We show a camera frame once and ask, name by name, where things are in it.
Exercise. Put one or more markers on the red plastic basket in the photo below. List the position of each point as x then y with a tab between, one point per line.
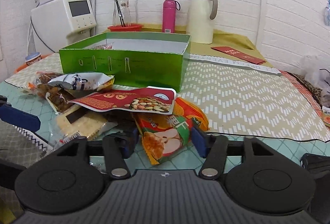
126	28

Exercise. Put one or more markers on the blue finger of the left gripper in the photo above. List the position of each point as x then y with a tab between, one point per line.
19	118

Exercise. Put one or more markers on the black straw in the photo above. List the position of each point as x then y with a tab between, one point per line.
120	14

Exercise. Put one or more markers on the teal diamond pattern mat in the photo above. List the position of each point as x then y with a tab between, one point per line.
186	157

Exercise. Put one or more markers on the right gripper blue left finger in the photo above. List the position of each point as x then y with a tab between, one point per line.
115	148

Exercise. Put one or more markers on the clear cracker packet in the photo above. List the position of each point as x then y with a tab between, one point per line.
75	122

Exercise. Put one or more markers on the red envelope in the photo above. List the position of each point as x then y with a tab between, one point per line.
238	54

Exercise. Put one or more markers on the white touchscreen appliance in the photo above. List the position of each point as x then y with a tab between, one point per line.
59	23

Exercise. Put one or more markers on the small blue lid cup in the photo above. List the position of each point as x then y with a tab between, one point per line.
32	58

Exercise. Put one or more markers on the silver blue snack bag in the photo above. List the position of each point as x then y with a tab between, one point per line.
89	81

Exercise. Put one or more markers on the pink thermos bottle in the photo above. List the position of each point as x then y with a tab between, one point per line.
169	15

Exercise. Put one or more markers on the red mixed nuts packet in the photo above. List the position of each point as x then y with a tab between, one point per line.
145	100

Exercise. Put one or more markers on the green cardboard box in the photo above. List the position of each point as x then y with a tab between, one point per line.
137	59

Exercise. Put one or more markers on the leopard print cloth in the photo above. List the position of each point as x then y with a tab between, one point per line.
315	91

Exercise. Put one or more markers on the apple chips orange packet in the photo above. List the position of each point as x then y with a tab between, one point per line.
162	135

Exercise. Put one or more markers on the olive yellow cloth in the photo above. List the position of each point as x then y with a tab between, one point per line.
233	40

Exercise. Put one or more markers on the clear glass carafe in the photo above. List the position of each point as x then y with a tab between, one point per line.
124	5

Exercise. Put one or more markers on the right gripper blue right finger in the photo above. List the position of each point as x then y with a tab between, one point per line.
215	150

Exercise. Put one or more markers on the clear dried meat packet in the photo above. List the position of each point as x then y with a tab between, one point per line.
57	97

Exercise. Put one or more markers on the black phone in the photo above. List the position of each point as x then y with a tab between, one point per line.
315	164

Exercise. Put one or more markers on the beige chevron mat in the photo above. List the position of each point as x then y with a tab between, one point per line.
236	97

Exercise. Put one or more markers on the clear pink cookie packet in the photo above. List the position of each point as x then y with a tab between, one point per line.
102	47

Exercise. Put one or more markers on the cream thermal jug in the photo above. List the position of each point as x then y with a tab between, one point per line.
200	20

